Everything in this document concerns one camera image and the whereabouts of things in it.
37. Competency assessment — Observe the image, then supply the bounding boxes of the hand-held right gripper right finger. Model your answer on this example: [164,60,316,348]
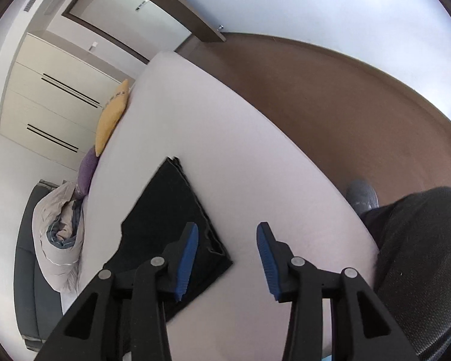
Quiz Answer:
[256,222,422,361]

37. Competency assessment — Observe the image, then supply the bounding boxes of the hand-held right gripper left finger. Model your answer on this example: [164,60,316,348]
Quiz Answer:
[35,222,199,361]

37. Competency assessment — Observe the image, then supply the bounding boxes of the black pants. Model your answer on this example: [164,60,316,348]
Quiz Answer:
[102,156,234,323]

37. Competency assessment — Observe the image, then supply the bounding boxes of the white bed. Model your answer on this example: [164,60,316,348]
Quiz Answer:
[61,51,379,361]

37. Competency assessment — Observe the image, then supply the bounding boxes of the grey slipper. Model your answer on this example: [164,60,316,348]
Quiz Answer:
[346,179,379,215]

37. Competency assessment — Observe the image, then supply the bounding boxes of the rolled grey duvet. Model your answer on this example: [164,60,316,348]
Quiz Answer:
[32,181,86,294]

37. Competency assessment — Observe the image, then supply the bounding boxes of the purple pillow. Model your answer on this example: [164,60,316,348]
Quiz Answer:
[76,147,99,197]

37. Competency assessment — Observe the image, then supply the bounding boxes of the person's leg in dark trousers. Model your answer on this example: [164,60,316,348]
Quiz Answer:
[360,186,451,361]

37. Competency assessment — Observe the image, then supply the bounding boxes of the dark grey sofa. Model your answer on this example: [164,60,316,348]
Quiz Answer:
[14,180,65,351]

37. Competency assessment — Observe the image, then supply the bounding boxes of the yellow pillow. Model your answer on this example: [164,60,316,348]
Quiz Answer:
[95,79,130,156]

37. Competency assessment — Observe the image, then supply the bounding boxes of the cream wardrobe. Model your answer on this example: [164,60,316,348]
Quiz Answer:
[0,33,122,170]

